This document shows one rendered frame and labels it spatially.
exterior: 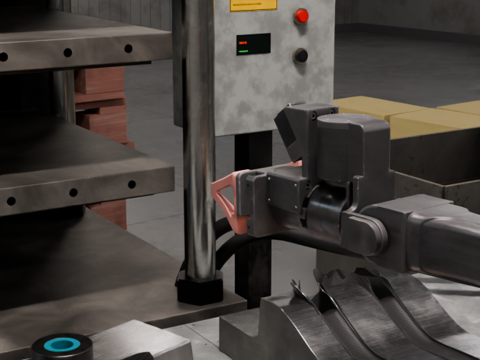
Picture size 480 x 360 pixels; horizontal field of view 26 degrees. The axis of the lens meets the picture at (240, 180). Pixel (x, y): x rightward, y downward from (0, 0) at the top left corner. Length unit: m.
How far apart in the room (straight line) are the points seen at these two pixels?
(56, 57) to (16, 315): 0.48
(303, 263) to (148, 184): 2.80
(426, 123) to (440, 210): 4.68
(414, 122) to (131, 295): 3.80
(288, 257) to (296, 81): 2.68
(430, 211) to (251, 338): 0.73
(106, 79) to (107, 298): 1.82
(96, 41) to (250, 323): 0.57
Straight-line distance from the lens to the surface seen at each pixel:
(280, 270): 4.59
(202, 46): 1.87
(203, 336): 1.79
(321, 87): 2.18
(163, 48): 1.91
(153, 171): 1.94
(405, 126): 5.72
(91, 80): 3.72
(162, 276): 2.13
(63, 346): 1.42
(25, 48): 1.81
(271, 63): 2.10
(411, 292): 1.65
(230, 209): 1.13
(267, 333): 1.59
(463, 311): 1.94
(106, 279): 2.12
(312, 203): 1.04
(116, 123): 3.83
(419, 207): 0.96
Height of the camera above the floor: 1.48
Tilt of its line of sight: 14 degrees down
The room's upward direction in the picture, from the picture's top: straight up
